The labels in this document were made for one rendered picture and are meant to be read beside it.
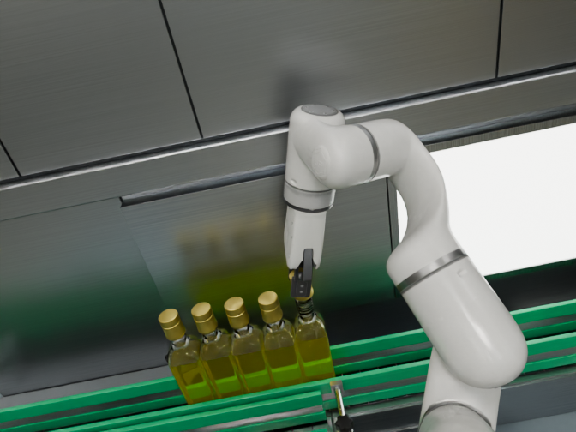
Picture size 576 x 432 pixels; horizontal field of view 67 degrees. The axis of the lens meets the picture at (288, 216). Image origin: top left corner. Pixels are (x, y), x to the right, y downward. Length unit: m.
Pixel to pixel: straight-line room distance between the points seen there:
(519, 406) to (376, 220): 0.47
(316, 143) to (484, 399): 0.36
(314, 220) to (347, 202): 0.20
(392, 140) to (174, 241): 0.46
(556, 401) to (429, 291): 0.63
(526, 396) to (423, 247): 0.60
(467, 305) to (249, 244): 0.47
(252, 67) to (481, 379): 0.53
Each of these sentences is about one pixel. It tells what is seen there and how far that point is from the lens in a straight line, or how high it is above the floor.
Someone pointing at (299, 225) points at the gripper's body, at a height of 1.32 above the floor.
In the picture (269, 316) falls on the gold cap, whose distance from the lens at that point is 0.76.
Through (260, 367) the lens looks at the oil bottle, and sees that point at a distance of 0.83.
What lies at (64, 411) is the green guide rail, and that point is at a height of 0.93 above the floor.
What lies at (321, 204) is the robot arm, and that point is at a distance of 0.62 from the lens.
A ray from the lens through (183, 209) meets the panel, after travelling 0.80.
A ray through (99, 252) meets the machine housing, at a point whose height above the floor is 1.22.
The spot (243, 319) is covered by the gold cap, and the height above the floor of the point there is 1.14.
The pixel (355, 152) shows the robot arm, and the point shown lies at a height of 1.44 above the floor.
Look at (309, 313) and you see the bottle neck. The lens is 0.77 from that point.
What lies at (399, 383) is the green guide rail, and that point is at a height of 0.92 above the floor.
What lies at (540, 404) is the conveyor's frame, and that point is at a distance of 1.06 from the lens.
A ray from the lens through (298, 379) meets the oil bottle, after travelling 0.86.
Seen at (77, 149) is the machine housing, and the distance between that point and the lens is 0.82.
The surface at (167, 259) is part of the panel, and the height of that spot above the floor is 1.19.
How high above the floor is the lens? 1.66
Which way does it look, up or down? 32 degrees down
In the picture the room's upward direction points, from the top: 12 degrees counter-clockwise
